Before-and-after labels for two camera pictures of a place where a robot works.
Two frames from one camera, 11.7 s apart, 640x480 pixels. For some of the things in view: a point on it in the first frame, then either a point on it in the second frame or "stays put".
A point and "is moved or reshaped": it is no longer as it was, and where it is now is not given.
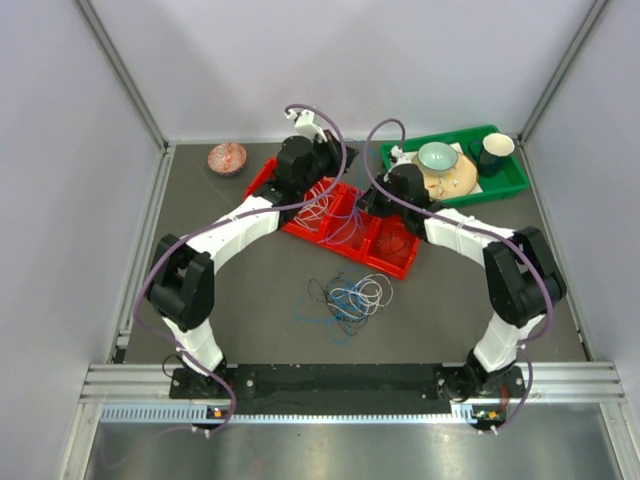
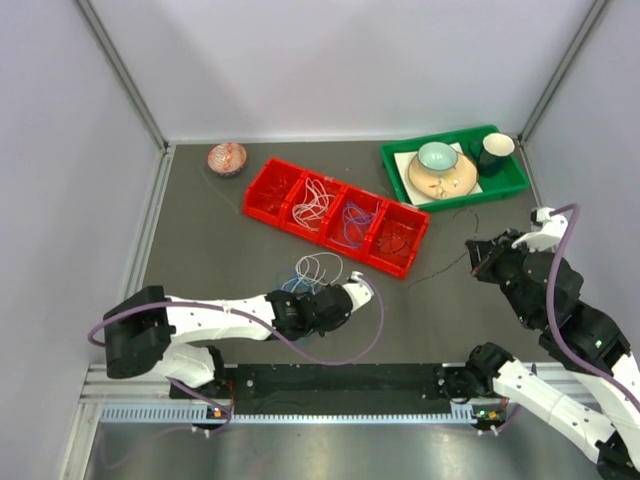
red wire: (394, 244) is moved or reshaped
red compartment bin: (329, 211) stays put
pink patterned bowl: (227, 158) stays put
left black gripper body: (325, 159) → (322, 327)
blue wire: (348, 298) is moved or reshaped
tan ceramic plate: (457, 182) stays put
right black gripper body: (380, 205) → (506, 264)
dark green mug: (492, 153) stays put
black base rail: (347, 389) stays put
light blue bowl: (437, 157) stays put
